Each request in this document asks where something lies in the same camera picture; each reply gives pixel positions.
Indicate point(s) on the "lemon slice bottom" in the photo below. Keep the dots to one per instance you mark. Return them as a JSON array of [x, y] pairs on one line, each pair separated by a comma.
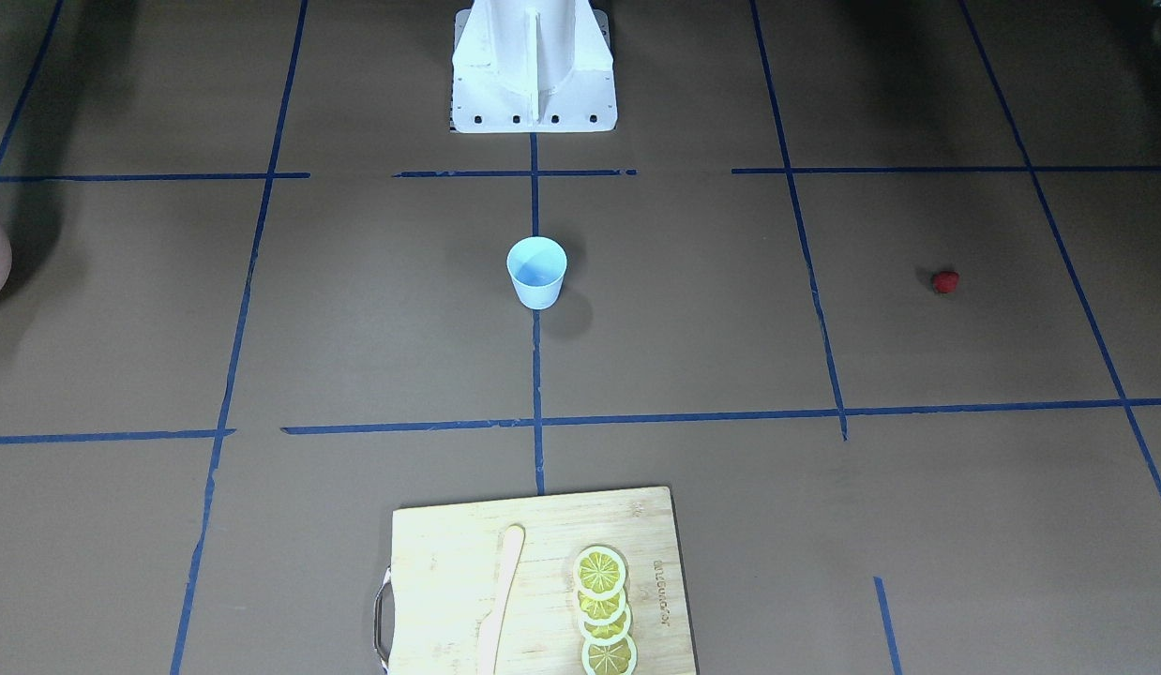
[[617, 658]]

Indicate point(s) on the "lemon slice top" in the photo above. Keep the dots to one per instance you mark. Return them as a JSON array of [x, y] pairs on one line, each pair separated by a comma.
[[599, 573]]

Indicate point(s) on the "white camera mast base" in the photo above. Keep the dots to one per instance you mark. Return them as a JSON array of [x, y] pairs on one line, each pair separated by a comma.
[[532, 67]]

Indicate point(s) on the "lemon slice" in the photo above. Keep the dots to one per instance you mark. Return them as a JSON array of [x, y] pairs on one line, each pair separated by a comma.
[[599, 573], [607, 633], [601, 611], [617, 658]]

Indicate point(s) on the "red strawberry on table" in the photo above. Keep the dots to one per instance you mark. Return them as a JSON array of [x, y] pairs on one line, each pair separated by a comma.
[[945, 282]]

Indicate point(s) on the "bamboo cutting board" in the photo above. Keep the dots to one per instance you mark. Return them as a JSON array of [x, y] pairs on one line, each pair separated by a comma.
[[441, 581]]

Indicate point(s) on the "light blue cup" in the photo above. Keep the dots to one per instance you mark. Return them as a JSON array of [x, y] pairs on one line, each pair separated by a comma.
[[537, 266]]

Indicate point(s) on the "yellow plastic knife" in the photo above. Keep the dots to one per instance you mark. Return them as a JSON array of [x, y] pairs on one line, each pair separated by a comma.
[[491, 627]]

